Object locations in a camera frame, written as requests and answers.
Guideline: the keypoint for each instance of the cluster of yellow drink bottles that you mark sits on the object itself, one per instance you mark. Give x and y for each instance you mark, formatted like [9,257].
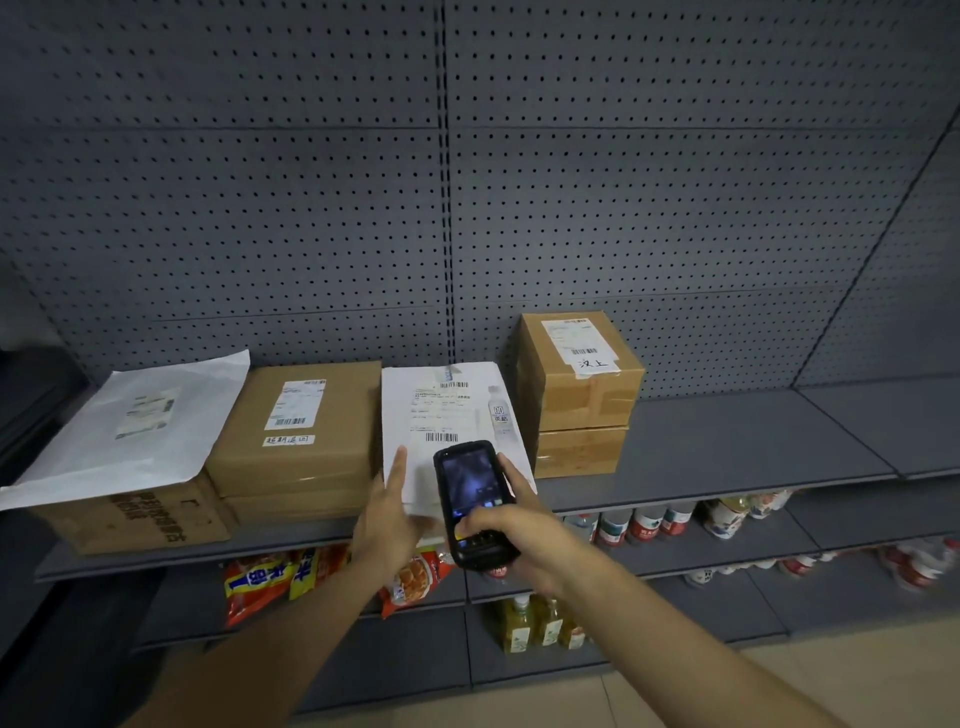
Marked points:
[517,626]

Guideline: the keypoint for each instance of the dark grey side shelving unit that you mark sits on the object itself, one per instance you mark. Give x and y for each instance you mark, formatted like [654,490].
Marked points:
[30,420]

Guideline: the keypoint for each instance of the black handheld barcode scanner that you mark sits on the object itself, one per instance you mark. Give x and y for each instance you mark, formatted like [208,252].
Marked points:
[465,480]

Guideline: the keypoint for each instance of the person's left forearm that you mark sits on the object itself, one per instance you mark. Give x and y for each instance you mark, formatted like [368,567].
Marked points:
[262,660]

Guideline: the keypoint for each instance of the person's left hand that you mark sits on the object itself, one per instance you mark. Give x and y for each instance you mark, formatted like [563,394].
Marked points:
[386,532]

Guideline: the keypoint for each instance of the white mailer envelope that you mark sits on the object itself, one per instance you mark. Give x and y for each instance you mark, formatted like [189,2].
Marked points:
[112,457]

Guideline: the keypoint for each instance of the brown box top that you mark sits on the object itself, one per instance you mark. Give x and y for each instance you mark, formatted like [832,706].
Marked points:
[345,427]

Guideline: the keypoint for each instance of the pile of red snack packets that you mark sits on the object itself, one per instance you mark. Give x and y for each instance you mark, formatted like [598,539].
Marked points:
[255,585]

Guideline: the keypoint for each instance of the person's right hand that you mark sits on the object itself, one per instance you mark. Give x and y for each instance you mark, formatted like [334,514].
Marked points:
[547,551]

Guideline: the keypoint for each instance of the person's right forearm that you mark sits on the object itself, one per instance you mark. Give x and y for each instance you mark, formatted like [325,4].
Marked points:
[675,652]

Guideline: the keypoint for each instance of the white printed carton box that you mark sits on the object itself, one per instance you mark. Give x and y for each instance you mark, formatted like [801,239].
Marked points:
[420,405]

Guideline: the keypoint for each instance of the grey pegboard shelf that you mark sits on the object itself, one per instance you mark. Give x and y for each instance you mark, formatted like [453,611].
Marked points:
[675,187]

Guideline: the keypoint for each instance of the red label water bottle cluster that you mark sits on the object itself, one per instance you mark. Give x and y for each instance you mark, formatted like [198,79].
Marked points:
[919,566]

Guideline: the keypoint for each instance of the large brown printed carton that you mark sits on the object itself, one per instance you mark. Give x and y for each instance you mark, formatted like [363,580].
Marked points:
[135,525]

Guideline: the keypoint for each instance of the row of red label bottles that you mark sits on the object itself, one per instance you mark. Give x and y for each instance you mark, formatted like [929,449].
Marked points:
[645,525]

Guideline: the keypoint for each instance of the small brown box handwritten label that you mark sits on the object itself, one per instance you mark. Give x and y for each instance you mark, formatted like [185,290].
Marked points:
[540,390]

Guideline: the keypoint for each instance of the row of small white bottles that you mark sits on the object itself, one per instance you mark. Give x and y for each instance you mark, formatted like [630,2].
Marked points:
[701,577]

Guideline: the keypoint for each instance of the small brown box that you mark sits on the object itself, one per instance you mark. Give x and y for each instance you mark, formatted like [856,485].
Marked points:
[577,454]

